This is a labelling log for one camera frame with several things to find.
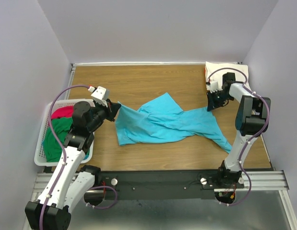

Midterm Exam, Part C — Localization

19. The red t shirt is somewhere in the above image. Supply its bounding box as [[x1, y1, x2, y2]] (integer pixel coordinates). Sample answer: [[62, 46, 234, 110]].
[[51, 106, 73, 120]]

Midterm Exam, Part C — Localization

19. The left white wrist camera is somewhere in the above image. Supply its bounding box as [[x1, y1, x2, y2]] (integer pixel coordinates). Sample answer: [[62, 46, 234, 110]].
[[88, 86, 109, 107]]

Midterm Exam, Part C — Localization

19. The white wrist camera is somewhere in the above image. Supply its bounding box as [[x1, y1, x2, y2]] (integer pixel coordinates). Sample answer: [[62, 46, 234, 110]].
[[88, 86, 109, 107], [206, 80, 222, 93]]

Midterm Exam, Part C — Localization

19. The aluminium frame rail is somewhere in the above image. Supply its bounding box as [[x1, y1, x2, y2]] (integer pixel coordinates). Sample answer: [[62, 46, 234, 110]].
[[23, 170, 291, 230]]

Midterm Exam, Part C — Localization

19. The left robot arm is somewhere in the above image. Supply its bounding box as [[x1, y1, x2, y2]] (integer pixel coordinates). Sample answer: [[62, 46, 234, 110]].
[[25, 99, 121, 230]]

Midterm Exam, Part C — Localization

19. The folded white t shirt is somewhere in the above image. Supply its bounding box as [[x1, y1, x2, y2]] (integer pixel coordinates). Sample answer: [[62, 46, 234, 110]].
[[205, 62, 250, 89]]

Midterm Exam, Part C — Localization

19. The white plastic laundry basket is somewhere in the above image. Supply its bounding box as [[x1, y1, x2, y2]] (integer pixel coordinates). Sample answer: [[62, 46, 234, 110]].
[[34, 99, 94, 167]]

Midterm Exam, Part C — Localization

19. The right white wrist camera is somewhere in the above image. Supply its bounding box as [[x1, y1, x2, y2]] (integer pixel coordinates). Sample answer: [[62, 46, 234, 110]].
[[206, 80, 222, 93]]

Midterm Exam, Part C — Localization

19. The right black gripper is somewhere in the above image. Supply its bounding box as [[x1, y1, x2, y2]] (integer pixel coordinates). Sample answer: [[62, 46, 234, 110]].
[[205, 90, 232, 112]]

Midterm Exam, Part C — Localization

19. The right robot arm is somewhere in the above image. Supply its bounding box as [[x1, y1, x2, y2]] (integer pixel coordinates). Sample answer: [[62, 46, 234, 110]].
[[207, 72, 271, 188]]

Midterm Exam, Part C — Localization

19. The cyan polo t shirt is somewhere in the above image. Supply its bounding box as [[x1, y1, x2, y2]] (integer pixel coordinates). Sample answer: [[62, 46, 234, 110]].
[[115, 93, 232, 153]]

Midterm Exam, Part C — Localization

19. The green t shirt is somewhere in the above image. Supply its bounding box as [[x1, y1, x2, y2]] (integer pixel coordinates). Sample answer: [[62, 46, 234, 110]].
[[42, 117, 91, 162]]

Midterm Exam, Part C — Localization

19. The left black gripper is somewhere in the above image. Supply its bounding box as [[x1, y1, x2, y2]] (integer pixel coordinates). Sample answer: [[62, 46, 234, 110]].
[[87, 98, 122, 131]]

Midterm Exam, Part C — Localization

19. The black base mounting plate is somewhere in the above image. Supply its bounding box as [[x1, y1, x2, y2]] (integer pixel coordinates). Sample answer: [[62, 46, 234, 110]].
[[84, 170, 243, 204]]

